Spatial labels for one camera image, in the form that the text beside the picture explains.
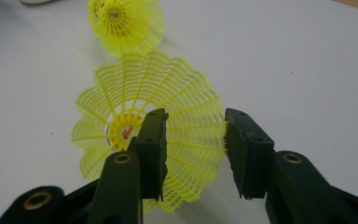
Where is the yellow plastic shuttlecock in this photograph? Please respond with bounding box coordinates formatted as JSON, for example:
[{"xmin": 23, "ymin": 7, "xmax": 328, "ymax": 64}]
[
  {"xmin": 91, "ymin": 0, "xmax": 165, "ymax": 59},
  {"xmin": 71, "ymin": 50, "xmax": 228, "ymax": 215},
  {"xmin": 87, "ymin": 0, "xmax": 107, "ymax": 30}
]

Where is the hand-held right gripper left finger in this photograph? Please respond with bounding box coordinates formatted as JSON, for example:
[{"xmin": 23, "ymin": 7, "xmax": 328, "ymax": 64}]
[{"xmin": 127, "ymin": 107, "xmax": 170, "ymax": 202}]

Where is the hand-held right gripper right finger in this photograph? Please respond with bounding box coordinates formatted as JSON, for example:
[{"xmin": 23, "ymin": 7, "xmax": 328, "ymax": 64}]
[{"xmin": 224, "ymin": 107, "xmax": 276, "ymax": 201}]

